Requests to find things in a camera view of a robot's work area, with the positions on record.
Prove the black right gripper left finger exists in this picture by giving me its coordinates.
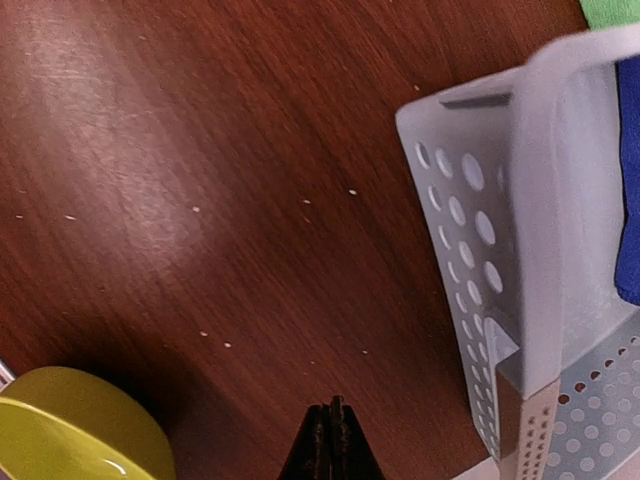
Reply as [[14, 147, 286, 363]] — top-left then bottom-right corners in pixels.
[[278, 404, 331, 480]]

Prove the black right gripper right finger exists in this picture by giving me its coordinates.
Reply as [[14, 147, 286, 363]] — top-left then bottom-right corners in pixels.
[[330, 396, 384, 480]]

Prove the green microfibre towel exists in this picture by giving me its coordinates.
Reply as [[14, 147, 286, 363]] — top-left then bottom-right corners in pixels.
[[579, 0, 640, 30]]

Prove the yellow-green bowl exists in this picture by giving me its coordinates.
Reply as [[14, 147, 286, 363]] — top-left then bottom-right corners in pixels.
[[1, 366, 176, 479]]

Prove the light blue perforated basket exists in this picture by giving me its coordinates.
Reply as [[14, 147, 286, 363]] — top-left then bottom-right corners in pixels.
[[396, 24, 639, 479]]

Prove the blue folded towel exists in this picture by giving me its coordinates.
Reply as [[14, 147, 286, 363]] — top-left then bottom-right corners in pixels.
[[615, 56, 639, 306]]

